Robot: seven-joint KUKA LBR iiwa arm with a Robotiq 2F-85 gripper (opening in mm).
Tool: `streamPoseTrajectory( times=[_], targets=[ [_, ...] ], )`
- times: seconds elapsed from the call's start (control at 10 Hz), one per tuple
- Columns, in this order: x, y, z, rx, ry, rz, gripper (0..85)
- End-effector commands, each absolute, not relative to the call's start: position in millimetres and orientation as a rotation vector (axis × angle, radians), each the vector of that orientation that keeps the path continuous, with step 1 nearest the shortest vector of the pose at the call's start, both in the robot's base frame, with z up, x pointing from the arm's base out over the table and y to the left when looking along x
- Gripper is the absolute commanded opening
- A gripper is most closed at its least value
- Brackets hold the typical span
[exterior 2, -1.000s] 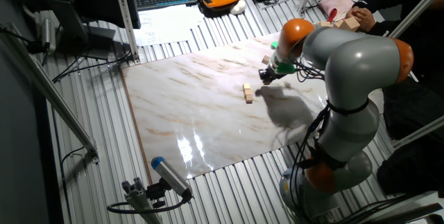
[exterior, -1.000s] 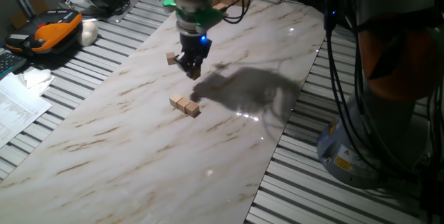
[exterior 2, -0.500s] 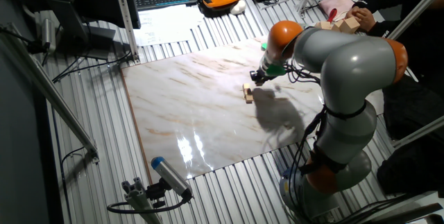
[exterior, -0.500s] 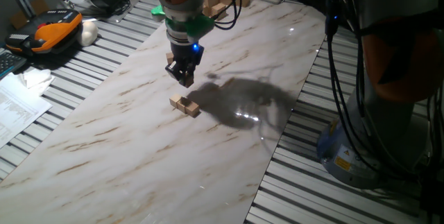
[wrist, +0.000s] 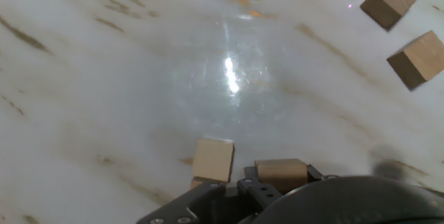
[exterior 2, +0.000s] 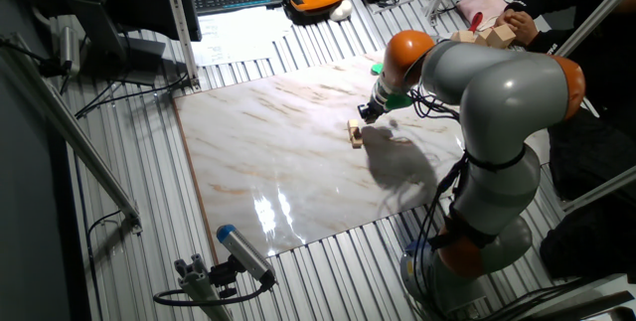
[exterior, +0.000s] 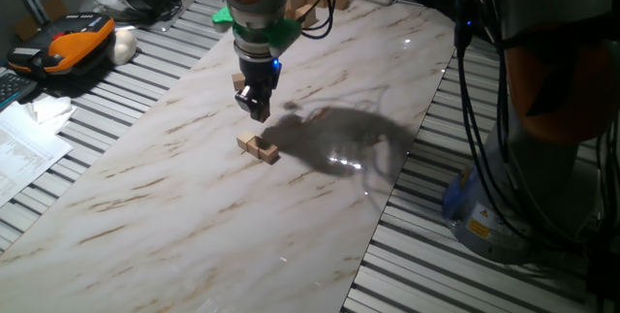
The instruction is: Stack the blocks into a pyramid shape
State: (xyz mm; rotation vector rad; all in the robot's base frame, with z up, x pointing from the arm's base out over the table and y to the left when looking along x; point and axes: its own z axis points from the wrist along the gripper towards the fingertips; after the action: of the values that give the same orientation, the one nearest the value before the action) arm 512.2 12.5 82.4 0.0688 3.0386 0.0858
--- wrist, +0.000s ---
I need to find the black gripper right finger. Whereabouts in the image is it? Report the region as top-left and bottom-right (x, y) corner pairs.
(307, 164), (323, 182)

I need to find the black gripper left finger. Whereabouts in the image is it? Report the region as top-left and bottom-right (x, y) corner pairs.
(237, 166), (282, 214)

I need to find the marble pattern board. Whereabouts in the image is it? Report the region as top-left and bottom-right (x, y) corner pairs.
(0, 0), (444, 224)

